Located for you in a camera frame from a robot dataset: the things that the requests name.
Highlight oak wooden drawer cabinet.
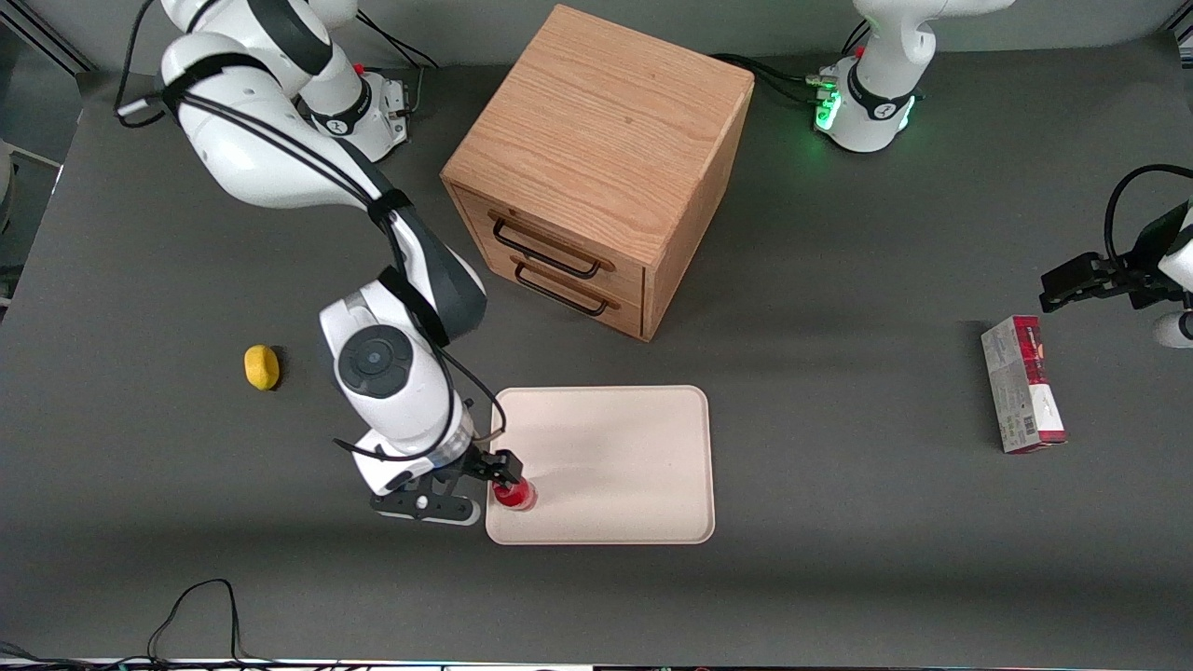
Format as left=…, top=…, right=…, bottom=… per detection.
left=440, top=4, right=756, bottom=343

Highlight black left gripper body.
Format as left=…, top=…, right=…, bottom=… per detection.
left=1114, top=205, right=1193, bottom=311

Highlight beige plastic tray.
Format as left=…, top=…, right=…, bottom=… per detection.
left=486, top=385, right=717, bottom=546

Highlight long black drawer handle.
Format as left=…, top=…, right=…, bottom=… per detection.
left=491, top=216, right=605, bottom=281

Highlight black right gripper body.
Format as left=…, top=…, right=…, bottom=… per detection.
left=424, top=452, right=487, bottom=497

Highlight red coke bottle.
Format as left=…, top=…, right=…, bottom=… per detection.
left=492, top=475, right=540, bottom=514

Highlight yellow lemon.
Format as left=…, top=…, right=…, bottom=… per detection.
left=243, top=344, right=281, bottom=392

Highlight grey and red carton box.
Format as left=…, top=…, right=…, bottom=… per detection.
left=980, top=314, right=1069, bottom=456

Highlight black left gripper cable loop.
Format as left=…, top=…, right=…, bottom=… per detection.
left=1104, top=163, right=1193, bottom=267

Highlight thin black looped cable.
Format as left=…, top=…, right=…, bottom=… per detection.
left=0, top=578, right=281, bottom=671

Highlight black left arm base cables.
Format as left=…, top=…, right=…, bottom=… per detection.
left=712, top=52, right=832, bottom=107

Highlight short black drawer handle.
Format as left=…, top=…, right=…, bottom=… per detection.
left=514, top=261, right=610, bottom=318

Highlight black arm base cables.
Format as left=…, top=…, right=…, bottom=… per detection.
left=712, top=52, right=832, bottom=107
left=354, top=9, right=441, bottom=117

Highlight black right arm base cables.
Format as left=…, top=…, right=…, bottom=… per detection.
left=354, top=9, right=441, bottom=117

